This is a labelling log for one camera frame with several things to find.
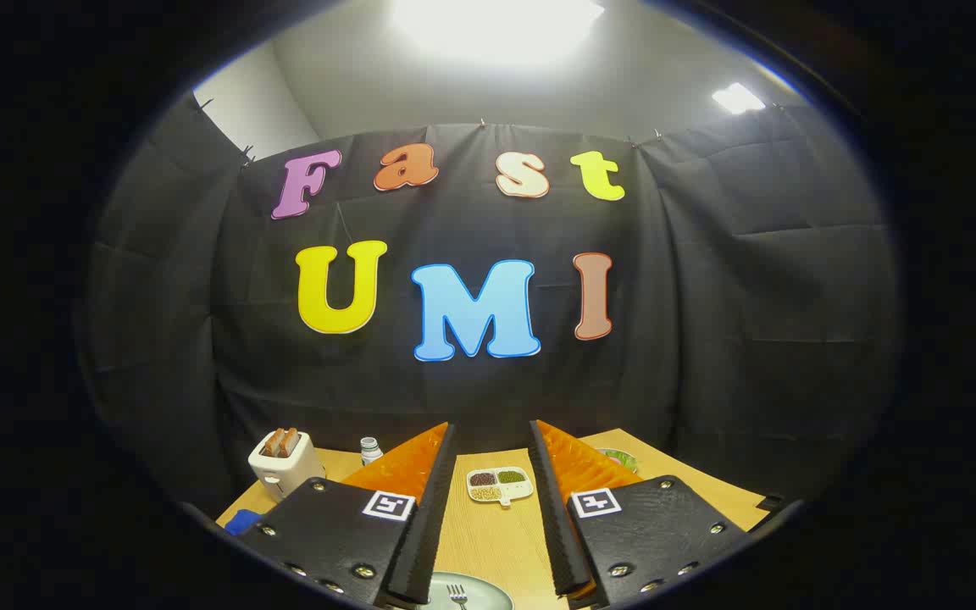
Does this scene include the pale green plate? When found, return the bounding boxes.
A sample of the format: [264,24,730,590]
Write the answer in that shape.
[420,571,516,610]

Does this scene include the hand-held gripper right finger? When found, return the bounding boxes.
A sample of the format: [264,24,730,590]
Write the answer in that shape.
[529,419,750,607]

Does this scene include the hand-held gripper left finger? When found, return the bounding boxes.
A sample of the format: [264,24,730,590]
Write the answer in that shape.
[238,422,458,609]

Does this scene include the white divided dish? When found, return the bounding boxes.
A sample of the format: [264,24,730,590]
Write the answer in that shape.
[466,467,535,507]

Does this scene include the cream toaster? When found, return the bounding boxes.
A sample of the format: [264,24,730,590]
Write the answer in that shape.
[248,429,327,502]

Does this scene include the large ceiling light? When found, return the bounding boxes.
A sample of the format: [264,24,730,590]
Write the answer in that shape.
[391,0,606,64]

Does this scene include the small ceiling light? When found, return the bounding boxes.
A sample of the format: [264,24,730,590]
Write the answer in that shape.
[713,82,767,115]

